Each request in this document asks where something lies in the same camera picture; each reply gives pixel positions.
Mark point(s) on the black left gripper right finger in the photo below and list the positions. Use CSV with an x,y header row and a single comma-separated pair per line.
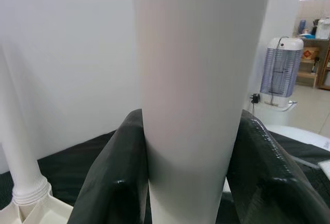
x,y
270,182

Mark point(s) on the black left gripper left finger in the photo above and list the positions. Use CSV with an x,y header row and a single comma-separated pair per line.
x,y
108,182

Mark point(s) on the white plastic table top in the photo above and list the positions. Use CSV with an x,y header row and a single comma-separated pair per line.
x,y
46,211

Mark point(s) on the white plastic table leg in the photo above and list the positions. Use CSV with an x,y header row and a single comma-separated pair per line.
x,y
193,67
23,144

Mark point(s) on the black tablecloth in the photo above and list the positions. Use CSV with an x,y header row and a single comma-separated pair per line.
x,y
64,167

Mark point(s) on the white electric insect killer lamp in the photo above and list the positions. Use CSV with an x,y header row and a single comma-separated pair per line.
x,y
281,79

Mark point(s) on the light wooden shelf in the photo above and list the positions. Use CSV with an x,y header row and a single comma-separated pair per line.
x,y
309,77

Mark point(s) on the brown box red label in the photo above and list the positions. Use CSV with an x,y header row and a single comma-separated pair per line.
x,y
310,53

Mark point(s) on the blue bottle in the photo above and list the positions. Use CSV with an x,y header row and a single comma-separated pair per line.
x,y
302,27

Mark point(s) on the white countertop appliance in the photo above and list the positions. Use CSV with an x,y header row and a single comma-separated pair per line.
x,y
323,28

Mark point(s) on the black wall plug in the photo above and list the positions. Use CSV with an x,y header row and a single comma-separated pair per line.
x,y
255,98

